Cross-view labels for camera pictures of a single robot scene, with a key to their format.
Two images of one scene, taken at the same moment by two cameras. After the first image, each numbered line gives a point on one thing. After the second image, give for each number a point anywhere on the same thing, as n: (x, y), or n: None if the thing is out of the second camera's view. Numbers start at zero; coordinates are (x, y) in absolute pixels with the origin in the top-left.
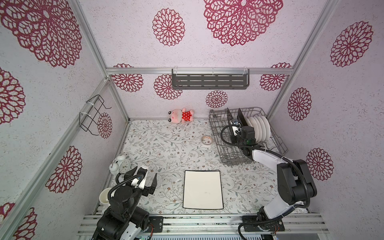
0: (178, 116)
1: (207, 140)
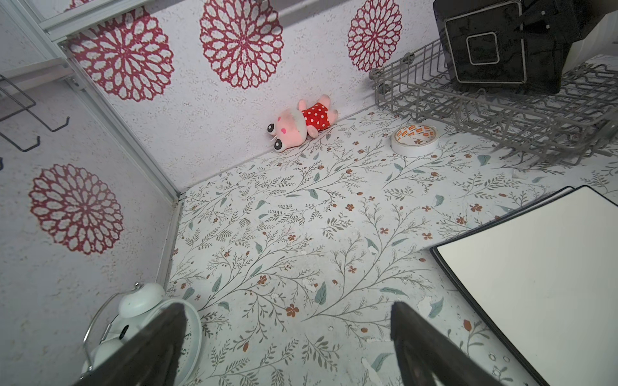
0: (292, 126)
1: (413, 140)
